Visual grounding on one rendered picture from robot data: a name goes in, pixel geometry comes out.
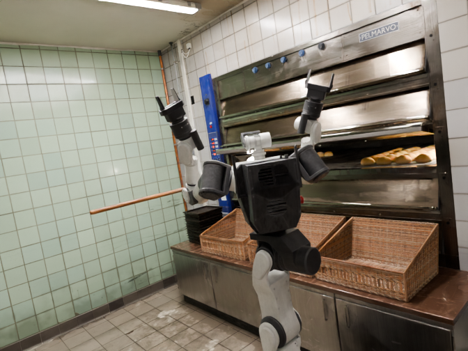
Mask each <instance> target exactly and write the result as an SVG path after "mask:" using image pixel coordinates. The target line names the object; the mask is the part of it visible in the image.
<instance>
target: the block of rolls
mask: <svg viewBox="0 0 468 351"><path fill-rule="evenodd" d="M433 160H436V156H435V145H431V146H428V147H425V148H420V147H417V146H416V147H412V148H408V149H404V148H397V149H393V150H391V151H386V152H385V153H380V154H376V155H372V156H370V157H365V158H363V159H362V160H361V165H363V166H365V165H373V164H374V163H377V164H378V165H385V164H391V163H392V162H396V163H397V164H407V163H411V162H413V161H416V162H418V163H422V162H431V161H433Z"/></svg>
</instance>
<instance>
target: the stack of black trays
mask: <svg viewBox="0 0 468 351"><path fill-rule="evenodd" d="M222 208H223V207H219V206H212V205H205V206H203V207H199V208H195V209H192V210H188V211H185V212H183V213H184V215H185V222H187V223H186V227H187V228H186V229H187V234H188V235H187V236H189V237H188V238H189V239H188V240H189V242H192V243H194V244H199V245H201V241H200V236H199V235H200V234H201V233H203V232H204V231H206V230H207V229H209V227H211V226H213V224H215V223H217V222H218V221H219V220H221V219H222V218H223V216H222V215H223V214H222V213H223V212H222V210H223V209H222Z"/></svg>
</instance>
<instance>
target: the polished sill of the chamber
mask: <svg viewBox="0 0 468 351"><path fill-rule="evenodd" d="M403 173H437V165H436V164H433V165H416V166H384V167H368V168H351V169H330V171H329V173H328V174H327V176H349V175H376V174H403Z"/></svg>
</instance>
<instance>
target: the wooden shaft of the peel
mask: <svg viewBox="0 0 468 351"><path fill-rule="evenodd" d="M183 188H185V187H182V188H179V189H174V190H171V191H167V192H162V193H159V194H154V195H151V196H146V197H143V198H138V199H134V200H131V201H126V202H123V203H118V204H115V205H110V206H107V207H103V208H98V209H94V210H91V211H90V214H91V215H95V214H97V213H101V212H106V211H109V210H114V209H117V208H121V207H125V206H128V205H133V204H136V203H141V202H144V201H149V200H152V199H155V198H160V197H163V196H168V195H171V194H176V193H179V192H182V189H183Z"/></svg>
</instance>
